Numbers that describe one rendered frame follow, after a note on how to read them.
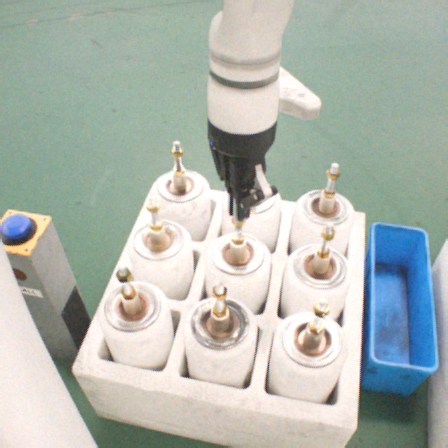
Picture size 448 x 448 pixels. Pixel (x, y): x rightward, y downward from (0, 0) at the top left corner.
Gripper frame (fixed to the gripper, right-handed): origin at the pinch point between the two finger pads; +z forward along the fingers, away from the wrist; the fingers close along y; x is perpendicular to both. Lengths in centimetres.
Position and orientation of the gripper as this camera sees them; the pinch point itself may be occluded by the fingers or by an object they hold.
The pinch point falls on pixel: (238, 205)
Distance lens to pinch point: 61.5
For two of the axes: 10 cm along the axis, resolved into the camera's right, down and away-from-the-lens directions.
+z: -0.1, 6.7, 7.4
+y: 4.7, 6.5, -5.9
